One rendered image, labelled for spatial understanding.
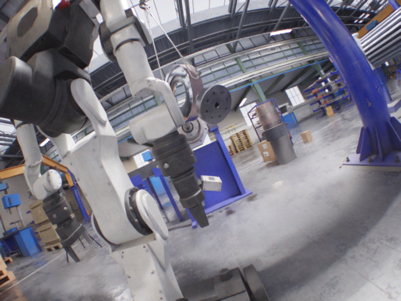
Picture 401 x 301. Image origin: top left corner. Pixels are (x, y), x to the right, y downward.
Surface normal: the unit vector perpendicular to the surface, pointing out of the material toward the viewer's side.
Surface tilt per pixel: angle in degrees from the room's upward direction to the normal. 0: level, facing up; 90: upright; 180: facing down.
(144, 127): 101
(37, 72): 113
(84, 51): 123
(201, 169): 90
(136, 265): 60
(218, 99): 130
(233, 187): 90
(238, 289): 45
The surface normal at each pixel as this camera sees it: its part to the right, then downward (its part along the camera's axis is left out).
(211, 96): 0.58, 0.42
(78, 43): 0.99, 0.15
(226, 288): -0.30, -0.67
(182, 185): 0.07, 0.14
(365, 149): -0.37, 0.11
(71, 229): 0.91, -0.41
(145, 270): -0.22, -0.49
